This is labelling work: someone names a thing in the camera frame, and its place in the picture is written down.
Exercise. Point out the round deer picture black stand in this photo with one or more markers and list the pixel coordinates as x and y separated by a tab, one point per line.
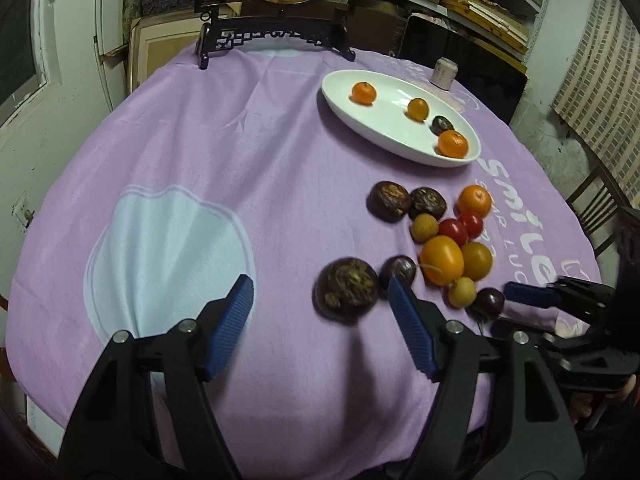
280	35

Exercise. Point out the white beverage can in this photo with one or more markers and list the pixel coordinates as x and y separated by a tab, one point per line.
443	75

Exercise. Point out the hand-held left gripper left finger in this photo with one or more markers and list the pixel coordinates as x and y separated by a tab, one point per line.
231	322

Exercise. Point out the yellow longan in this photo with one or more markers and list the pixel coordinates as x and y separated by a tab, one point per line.
424	227
461	292

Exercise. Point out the white storage shelf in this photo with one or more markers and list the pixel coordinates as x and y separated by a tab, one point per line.
537	7

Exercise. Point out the large oval orange fruit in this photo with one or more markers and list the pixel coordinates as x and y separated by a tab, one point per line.
441	260

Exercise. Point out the small dark brown mangosteen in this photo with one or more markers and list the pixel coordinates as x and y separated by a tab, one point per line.
442	123

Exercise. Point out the wall socket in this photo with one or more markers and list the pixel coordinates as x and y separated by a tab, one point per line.
23	211

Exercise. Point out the stack of flat wooden boxes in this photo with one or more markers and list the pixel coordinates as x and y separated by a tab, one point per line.
480	10

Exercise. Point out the white oval plate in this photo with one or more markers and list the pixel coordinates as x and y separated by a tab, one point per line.
387	112

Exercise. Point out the large dark brown mangosteen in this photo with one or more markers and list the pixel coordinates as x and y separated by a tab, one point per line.
346	288

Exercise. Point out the tile pattern wall hanging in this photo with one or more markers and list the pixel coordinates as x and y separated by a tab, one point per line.
605	75

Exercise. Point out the purple printed tablecloth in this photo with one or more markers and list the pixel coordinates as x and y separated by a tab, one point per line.
200	185

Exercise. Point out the dark wooden chair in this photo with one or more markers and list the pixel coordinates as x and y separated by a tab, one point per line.
595	200

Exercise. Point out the red cherry tomato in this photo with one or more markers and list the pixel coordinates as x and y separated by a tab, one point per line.
452	230
472	220

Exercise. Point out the small orange kumquat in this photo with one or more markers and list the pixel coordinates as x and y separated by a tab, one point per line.
417	109

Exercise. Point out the black flat monitor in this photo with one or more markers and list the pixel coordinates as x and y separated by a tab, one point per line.
475	60

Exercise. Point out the white framed window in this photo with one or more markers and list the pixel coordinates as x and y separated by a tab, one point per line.
20	40

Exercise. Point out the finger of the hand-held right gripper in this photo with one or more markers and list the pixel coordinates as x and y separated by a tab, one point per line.
502	328
525	293

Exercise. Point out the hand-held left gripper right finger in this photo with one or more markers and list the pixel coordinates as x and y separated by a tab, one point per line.
411	327

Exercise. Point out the white door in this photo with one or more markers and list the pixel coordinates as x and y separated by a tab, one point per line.
112	20

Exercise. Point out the framed picture with wooden frame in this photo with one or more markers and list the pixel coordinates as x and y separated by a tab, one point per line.
160	45

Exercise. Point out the person's right hand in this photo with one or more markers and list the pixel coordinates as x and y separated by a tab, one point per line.
580	407

